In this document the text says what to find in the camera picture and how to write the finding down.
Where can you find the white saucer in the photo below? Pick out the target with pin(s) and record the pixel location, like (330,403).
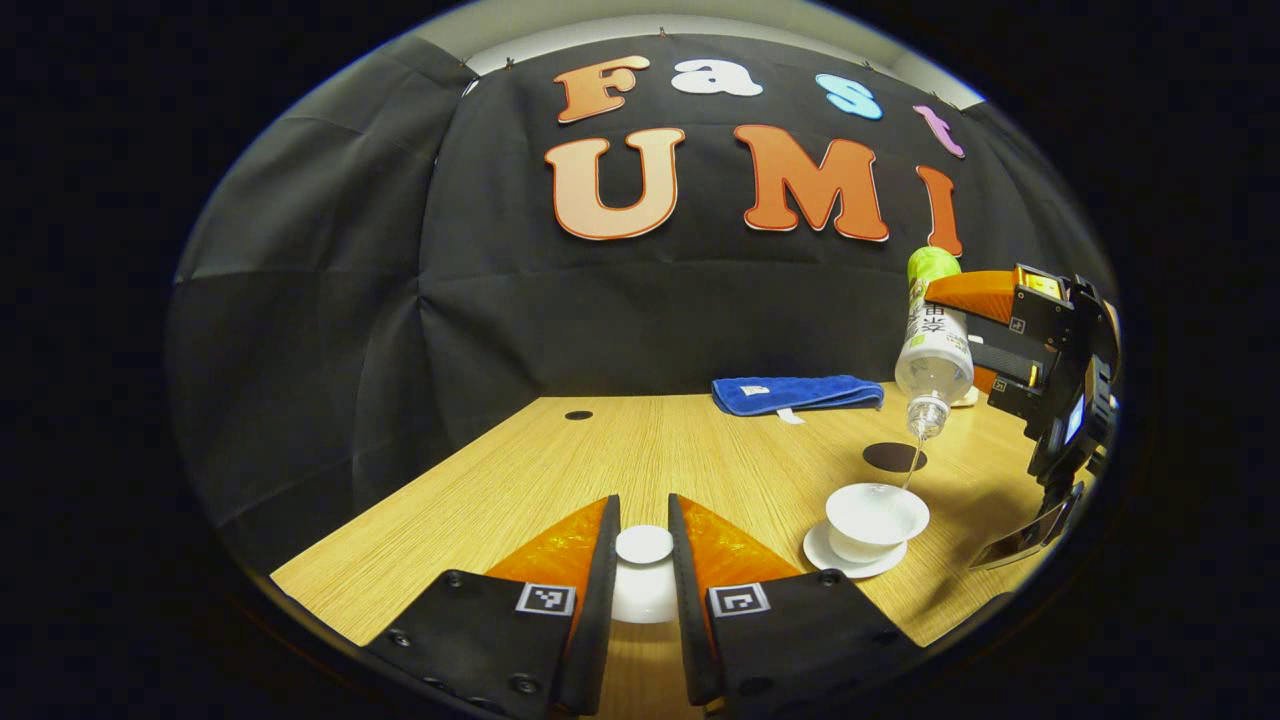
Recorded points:
(822,555)

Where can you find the dark round coaster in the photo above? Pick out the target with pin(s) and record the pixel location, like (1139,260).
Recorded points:
(890,458)

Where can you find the white teacup lid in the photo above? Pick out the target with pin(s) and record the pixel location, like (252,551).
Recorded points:
(644,570)

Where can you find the clear water bottle white label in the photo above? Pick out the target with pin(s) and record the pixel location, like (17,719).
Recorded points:
(932,360)

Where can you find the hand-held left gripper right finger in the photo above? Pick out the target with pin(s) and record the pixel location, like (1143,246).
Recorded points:
(688,620)

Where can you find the blue towel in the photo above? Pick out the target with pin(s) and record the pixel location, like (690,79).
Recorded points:
(795,393)

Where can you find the black backdrop cloth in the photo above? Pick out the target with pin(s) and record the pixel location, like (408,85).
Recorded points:
(400,300)

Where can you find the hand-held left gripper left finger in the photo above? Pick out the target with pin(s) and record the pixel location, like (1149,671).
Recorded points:
(600,620)

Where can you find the white teacup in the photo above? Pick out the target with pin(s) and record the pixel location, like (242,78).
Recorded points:
(875,515)

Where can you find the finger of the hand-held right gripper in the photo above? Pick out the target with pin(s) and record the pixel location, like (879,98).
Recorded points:
(985,292)
(1015,375)

